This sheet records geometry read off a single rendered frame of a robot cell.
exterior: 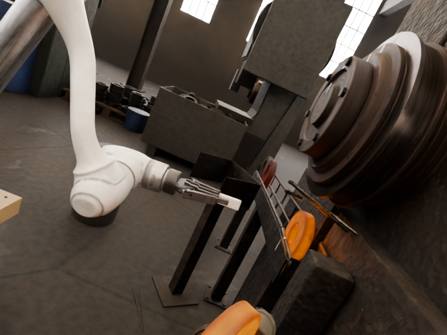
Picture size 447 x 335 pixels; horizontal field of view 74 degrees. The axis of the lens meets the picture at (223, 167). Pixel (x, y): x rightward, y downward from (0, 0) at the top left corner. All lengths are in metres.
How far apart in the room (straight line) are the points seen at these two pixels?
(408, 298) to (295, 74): 3.07
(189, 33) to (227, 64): 1.67
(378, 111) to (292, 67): 2.81
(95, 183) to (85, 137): 0.11
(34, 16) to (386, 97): 0.94
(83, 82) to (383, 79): 0.70
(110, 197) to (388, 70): 0.70
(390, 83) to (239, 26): 10.39
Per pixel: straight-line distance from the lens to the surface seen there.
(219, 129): 3.24
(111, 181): 0.75
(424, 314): 0.60
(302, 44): 3.53
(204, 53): 11.01
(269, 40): 3.45
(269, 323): 0.65
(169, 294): 1.64
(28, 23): 1.07
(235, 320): 0.46
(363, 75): 0.78
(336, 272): 0.72
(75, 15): 0.88
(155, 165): 0.89
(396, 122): 0.68
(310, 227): 0.90
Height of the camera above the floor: 1.06
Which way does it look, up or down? 15 degrees down
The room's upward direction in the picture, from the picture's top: 25 degrees clockwise
